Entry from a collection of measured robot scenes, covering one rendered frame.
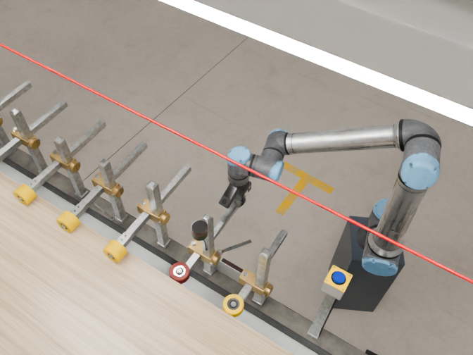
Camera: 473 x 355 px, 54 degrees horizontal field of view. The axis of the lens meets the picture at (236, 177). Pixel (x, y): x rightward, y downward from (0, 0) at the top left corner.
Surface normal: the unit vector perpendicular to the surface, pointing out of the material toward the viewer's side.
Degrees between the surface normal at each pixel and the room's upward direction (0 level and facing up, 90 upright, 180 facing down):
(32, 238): 0
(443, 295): 0
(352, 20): 90
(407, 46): 90
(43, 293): 0
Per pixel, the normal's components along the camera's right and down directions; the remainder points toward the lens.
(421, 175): -0.31, 0.67
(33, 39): 0.02, -0.60
